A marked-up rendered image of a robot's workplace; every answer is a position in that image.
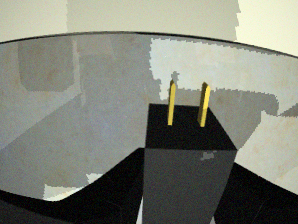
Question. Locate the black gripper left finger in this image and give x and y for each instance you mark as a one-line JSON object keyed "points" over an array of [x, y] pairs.
{"points": [[112, 199]]}

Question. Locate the black two-prong charger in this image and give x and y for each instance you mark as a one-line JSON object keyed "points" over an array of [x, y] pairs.
{"points": [[188, 160]]}

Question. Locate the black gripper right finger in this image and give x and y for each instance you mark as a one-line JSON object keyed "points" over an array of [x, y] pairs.
{"points": [[250, 199]]}

